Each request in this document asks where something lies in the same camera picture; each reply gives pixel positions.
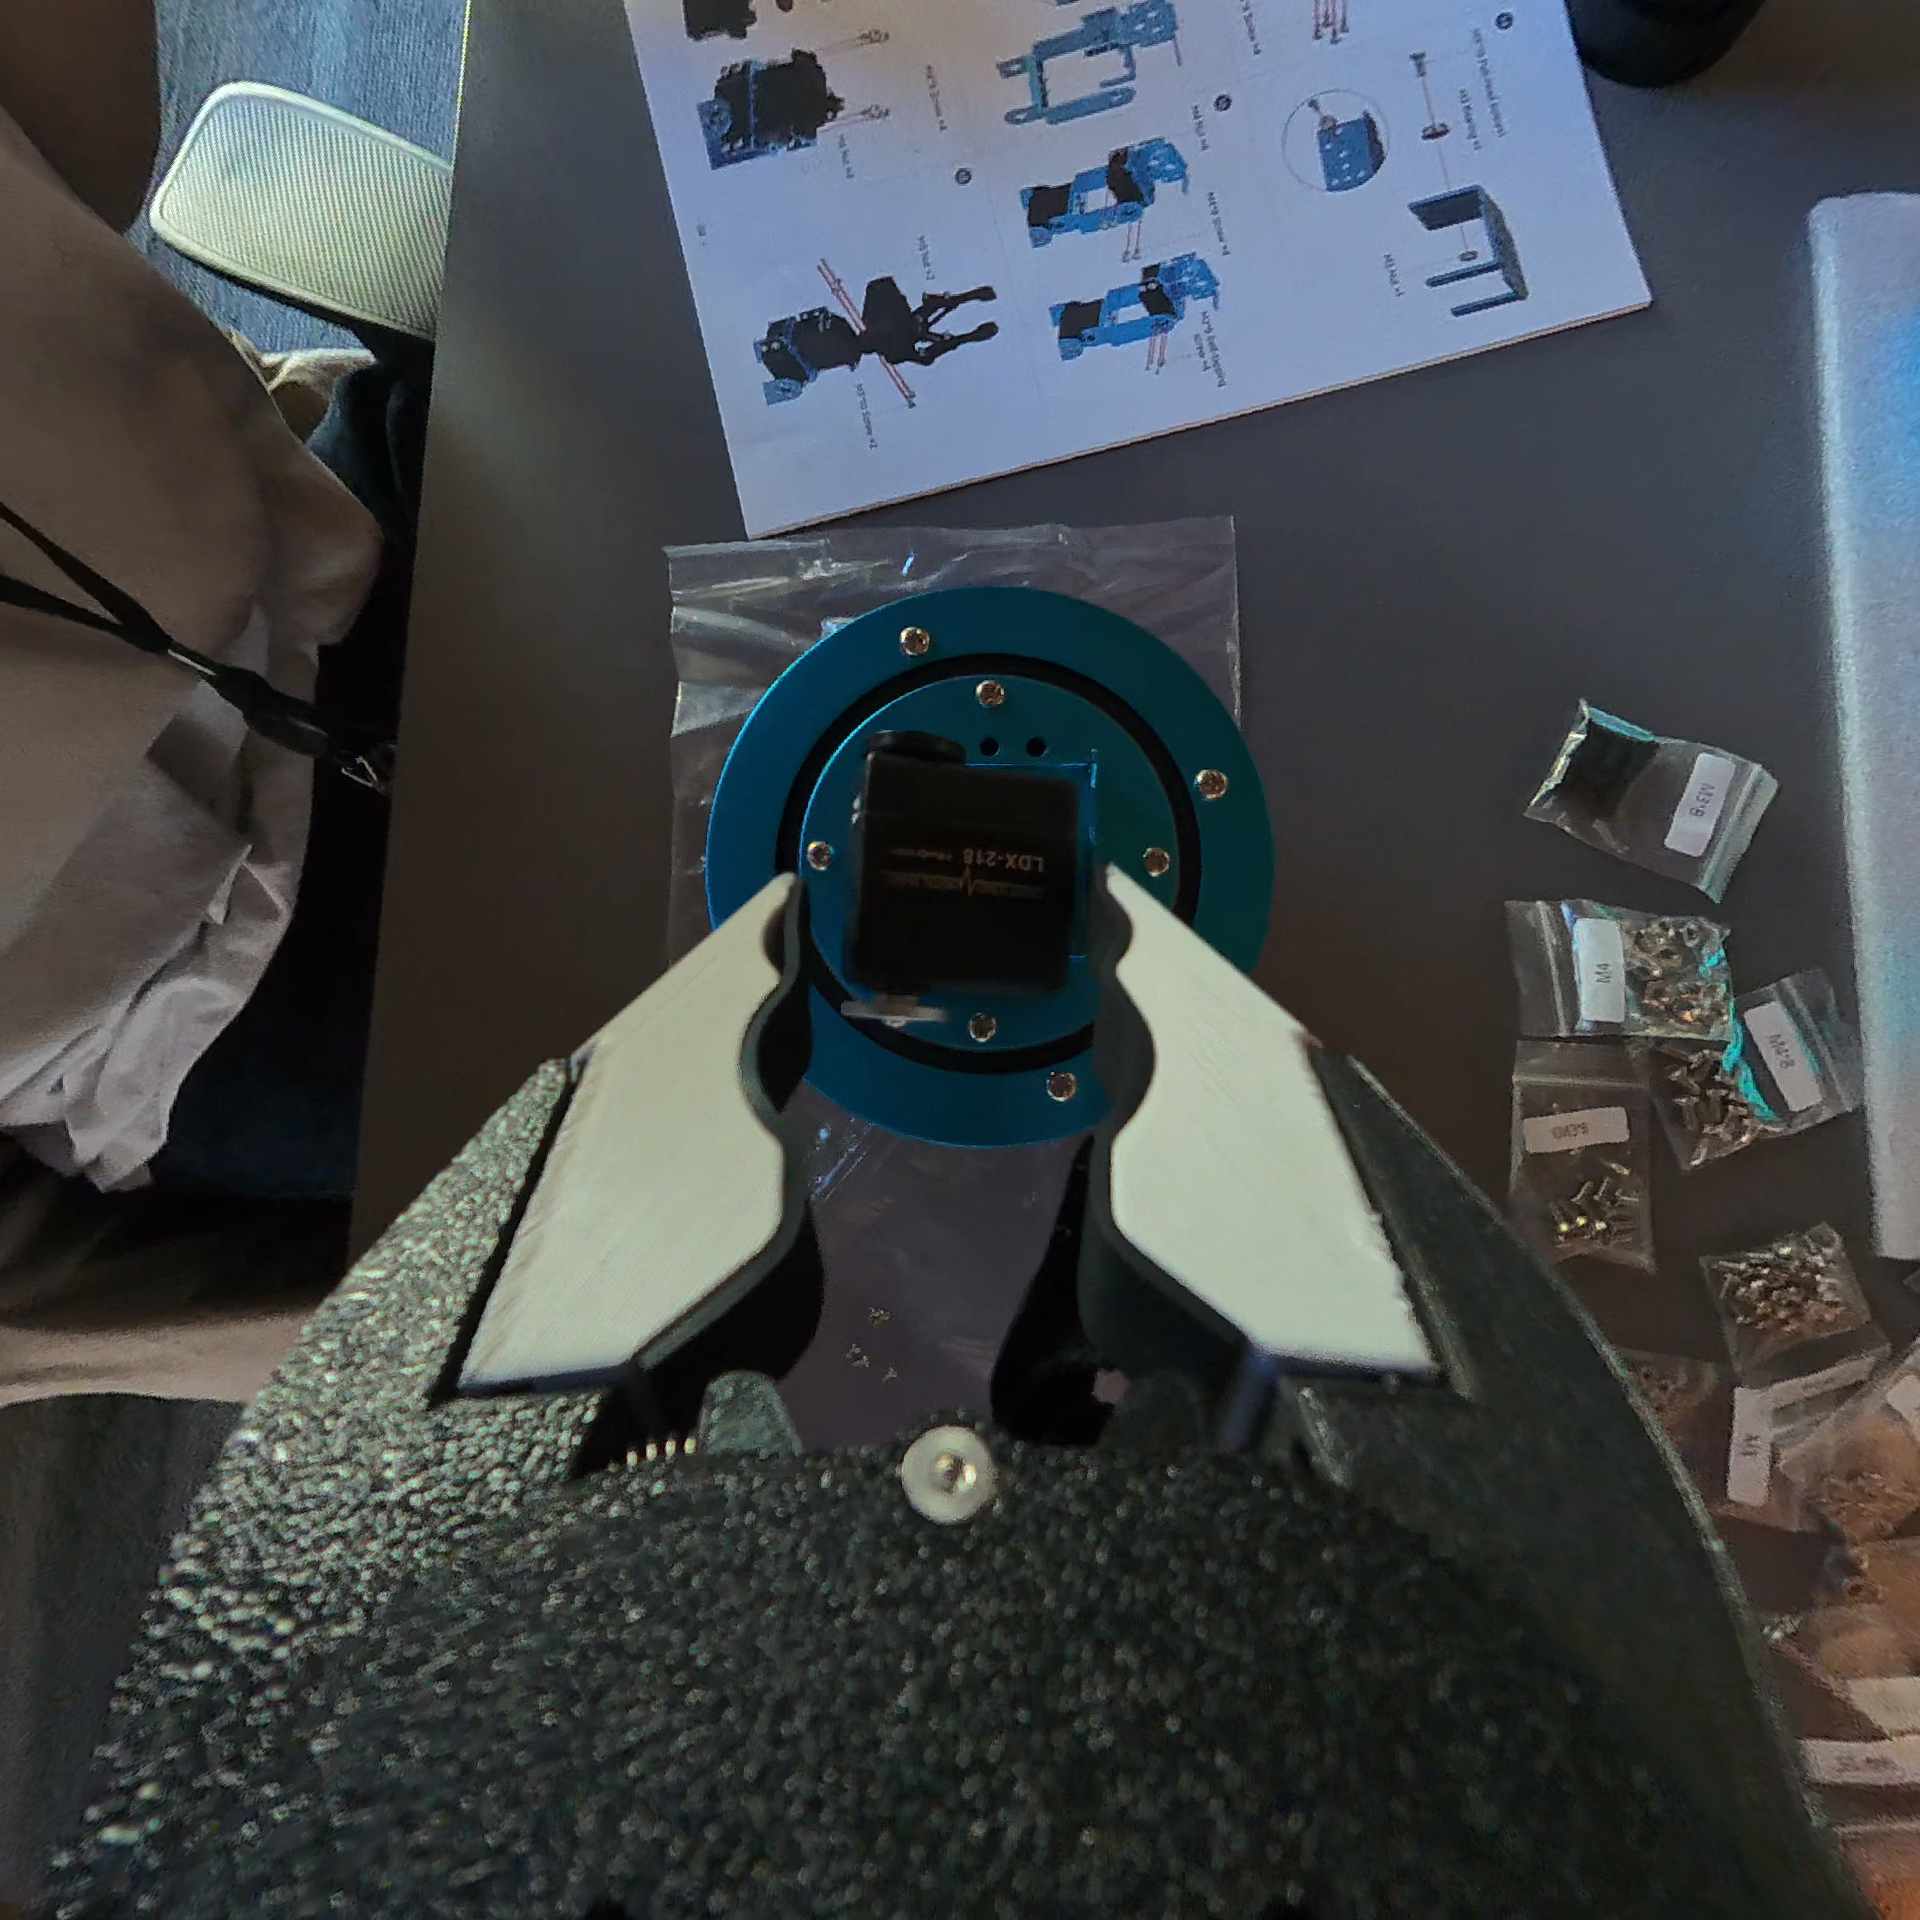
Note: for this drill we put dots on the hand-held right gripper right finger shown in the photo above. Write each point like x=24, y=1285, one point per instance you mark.
x=1276, y=1203

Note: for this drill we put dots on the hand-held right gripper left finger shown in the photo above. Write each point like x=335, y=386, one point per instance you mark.
x=644, y=1203

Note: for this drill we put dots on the small silver screws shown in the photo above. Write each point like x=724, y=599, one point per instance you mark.
x=876, y=1340

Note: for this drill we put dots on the black servo with silver horn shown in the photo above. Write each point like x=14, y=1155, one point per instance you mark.
x=959, y=872

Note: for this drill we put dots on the teal round robot base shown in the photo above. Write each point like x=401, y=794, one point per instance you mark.
x=1203, y=753

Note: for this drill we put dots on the grey desk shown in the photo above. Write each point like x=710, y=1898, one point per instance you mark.
x=1423, y=600

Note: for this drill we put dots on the spread of hardware bags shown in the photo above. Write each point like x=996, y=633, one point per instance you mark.
x=1650, y=1022

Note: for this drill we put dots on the large clear plastic bag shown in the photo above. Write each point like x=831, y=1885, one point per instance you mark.
x=753, y=600

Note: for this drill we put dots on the black chest harness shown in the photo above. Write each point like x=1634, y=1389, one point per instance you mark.
x=179, y=660

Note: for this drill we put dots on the white foam sheet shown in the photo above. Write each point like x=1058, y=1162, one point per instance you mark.
x=1875, y=673

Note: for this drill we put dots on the white instruction booklet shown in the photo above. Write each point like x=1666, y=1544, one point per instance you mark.
x=1276, y=327

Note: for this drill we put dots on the white mesh office chair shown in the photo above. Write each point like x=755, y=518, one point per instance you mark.
x=301, y=210

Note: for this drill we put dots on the black screwdriver bit holder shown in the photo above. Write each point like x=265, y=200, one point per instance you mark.
x=1662, y=36

